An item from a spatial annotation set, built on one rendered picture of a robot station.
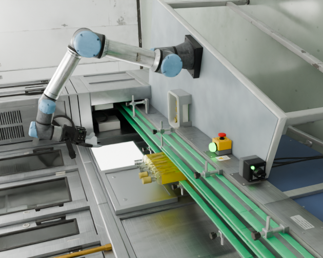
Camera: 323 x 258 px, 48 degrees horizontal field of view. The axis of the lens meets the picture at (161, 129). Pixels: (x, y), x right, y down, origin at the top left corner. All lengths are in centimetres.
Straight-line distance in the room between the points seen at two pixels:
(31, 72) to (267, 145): 445
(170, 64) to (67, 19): 381
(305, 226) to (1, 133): 224
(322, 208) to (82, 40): 121
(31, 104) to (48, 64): 277
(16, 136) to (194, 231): 164
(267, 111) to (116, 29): 433
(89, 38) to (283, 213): 109
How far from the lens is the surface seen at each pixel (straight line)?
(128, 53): 179
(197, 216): 191
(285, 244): 128
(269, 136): 153
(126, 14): 568
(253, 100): 160
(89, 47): 173
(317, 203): 152
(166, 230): 182
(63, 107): 288
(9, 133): 293
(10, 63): 558
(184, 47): 202
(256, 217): 139
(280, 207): 143
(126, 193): 207
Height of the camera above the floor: 159
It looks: 17 degrees down
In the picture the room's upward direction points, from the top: 99 degrees counter-clockwise
